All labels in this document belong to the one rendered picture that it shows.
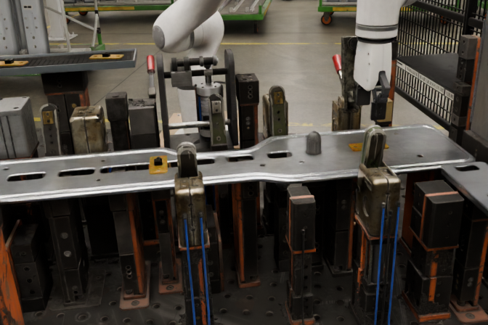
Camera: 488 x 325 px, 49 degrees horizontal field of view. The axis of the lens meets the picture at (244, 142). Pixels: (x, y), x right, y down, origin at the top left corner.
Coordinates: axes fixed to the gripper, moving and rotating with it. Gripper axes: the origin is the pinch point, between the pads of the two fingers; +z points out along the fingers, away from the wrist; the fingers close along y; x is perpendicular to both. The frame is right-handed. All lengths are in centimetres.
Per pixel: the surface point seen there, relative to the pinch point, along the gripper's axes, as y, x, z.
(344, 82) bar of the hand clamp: -13.5, -1.6, -1.8
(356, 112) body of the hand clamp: -12.8, 1.5, 5.9
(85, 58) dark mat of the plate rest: -34, -64, -6
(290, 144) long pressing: -4.5, -16.7, 9.4
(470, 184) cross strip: 21.5, 12.6, 8.7
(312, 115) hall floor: -285, 64, 113
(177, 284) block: 3, -45, 39
